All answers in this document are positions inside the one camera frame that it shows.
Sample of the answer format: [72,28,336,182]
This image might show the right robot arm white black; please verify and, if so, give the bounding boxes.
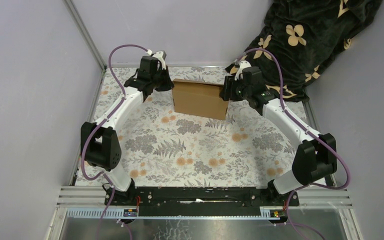
[220,66,337,206]

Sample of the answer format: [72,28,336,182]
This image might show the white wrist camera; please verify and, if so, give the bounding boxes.
[234,60,251,81]
[146,49,167,70]

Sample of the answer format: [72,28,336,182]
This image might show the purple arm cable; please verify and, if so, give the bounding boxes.
[235,47,352,240]
[80,44,153,240]

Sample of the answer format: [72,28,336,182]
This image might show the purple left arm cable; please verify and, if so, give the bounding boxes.
[80,44,153,240]

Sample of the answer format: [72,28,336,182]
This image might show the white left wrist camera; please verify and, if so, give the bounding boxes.
[146,49,167,70]

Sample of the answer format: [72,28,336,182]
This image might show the aluminium frame rails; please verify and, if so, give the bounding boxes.
[57,186,353,220]

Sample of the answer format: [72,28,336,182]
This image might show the brown cardboard box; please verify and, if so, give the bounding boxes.
[172,78,229,120]

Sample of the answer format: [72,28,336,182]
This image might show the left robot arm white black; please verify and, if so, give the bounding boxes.
[80,51,174,206]

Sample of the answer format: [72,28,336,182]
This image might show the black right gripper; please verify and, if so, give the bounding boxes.
[218,76,251,103]

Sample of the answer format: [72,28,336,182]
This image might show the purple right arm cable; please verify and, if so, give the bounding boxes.
[235,47,352,240]

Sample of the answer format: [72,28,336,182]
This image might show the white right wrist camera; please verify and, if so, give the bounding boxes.
[234,60,251,81]

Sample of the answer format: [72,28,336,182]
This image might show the black floral blanket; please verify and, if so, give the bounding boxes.
[240,0,382,102]

